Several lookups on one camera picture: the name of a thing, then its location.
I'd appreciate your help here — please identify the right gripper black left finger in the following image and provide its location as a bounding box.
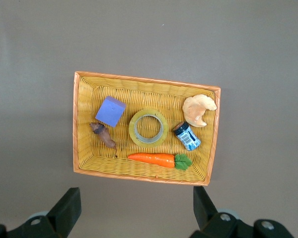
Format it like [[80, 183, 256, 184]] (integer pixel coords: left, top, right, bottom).
[[8, 187, 82, 238]]

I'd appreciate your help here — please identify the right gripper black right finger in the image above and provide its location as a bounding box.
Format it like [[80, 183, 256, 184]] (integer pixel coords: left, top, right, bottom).
[[191, 185, 254, 238]]

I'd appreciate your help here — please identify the yellow tape roll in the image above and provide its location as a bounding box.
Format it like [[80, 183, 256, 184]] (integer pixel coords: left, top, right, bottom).
[[128, 108, 169, 149]]

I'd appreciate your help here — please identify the toy carrot with green leaves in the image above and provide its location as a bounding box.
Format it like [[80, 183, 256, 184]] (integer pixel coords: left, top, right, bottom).
[[127, 153, 193, 172]]

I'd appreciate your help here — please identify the small blue labelled can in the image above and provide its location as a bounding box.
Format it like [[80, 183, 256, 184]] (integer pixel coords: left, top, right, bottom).
[[173, 121, 202, 152]]

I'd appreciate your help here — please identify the brown toy sweet potato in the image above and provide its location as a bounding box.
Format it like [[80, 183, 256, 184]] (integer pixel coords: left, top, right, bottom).
[[89, 122, 118, 159]]

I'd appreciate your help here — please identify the toy croissant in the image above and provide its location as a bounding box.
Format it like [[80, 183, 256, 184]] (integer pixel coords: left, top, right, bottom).
[[182, 94, 218, 128]]

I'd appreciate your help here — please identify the purple foam block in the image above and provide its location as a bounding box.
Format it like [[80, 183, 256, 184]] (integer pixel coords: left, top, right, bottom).
[[95, 96, 127, 128]]

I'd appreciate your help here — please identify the yellow wicker basket orange rim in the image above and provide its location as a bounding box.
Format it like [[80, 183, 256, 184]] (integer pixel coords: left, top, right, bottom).
[[73, 71, 222, 186]]

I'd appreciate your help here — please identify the brown table cloth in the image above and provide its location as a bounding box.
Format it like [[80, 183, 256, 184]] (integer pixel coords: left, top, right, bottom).
[[0, 0, 298, 238]]

